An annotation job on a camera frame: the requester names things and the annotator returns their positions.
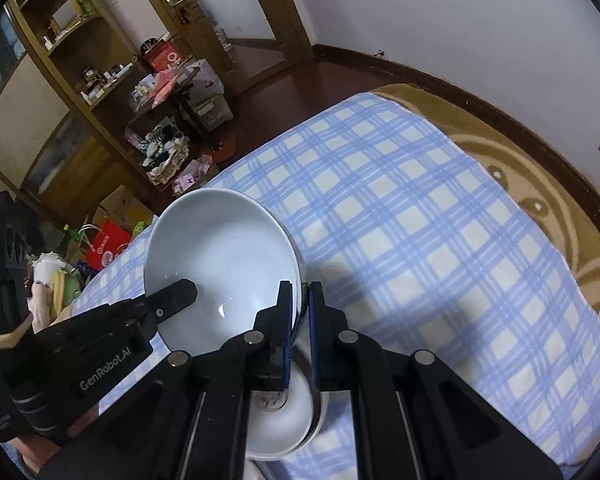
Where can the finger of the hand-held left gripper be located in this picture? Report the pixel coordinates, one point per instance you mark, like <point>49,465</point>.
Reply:
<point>175,297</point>

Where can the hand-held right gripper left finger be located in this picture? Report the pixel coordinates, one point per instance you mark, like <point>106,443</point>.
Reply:
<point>286,360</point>

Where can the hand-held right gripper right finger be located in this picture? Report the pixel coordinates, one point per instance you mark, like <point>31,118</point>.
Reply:
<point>314,360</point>

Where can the large white bowl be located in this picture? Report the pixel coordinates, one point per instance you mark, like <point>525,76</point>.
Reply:
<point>321,410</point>

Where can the red patterned bowl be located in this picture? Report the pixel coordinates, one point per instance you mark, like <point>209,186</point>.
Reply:
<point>220,260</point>

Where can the person's left hand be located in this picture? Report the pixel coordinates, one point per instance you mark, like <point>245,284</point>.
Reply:
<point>82,422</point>

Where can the pink plush toy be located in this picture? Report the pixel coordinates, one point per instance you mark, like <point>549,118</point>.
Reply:
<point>40,305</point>

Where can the yellow green plush toy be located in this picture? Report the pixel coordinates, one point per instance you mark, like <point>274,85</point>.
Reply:
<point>67,287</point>

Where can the red paper bag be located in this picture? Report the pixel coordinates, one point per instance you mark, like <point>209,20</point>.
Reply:
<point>107,247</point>

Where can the white plush toy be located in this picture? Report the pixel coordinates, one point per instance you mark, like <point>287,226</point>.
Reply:
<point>50,262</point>

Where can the open cardboard box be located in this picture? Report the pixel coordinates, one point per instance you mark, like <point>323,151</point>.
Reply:
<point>125,205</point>

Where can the pink patterned packet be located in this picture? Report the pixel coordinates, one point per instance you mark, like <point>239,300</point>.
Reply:
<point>192,177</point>

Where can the green bottle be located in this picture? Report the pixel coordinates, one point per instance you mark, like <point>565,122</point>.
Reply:
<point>70,235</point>

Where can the wicker basket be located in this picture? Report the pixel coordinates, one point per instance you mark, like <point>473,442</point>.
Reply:
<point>167,170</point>

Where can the blue checked blanket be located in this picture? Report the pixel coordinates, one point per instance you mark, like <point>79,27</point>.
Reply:
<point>405,260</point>

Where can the small dark side table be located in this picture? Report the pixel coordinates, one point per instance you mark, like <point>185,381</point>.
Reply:
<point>190,110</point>

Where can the clear plastic storage box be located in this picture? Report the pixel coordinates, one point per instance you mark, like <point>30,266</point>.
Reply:
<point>212,107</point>

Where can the pink papers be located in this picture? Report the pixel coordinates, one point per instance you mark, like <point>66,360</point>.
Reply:
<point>167,85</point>

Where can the row of small cosmetic bottles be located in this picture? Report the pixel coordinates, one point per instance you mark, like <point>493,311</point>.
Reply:
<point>95,90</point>

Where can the red box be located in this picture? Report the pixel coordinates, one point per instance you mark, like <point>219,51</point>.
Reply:
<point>165,57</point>

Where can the wooden corner shelf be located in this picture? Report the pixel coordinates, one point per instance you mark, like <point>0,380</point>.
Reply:
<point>80,35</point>

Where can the small shelf organizer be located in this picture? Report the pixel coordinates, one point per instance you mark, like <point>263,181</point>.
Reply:
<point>67,10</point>

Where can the wooden door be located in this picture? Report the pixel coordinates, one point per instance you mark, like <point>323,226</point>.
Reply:
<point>286,10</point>

